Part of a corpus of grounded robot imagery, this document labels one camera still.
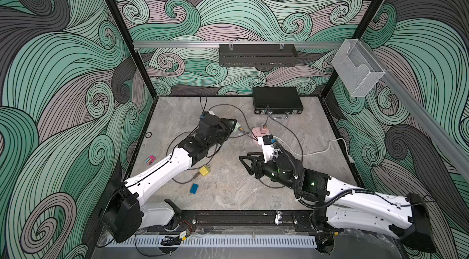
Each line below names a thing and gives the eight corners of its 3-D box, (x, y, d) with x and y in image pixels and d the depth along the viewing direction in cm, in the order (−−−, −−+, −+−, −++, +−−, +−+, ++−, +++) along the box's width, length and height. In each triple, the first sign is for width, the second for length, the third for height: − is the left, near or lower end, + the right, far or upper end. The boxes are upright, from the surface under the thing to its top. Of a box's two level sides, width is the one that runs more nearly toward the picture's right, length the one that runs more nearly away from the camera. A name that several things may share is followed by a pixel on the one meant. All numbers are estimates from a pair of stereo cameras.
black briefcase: (254, 115, 111) (255, 110, 108) (251, 90, 126) (252, 85, 122) (302, 115, 111) (304, 110, 108) (294, 90, 126) (295, 85, 122)
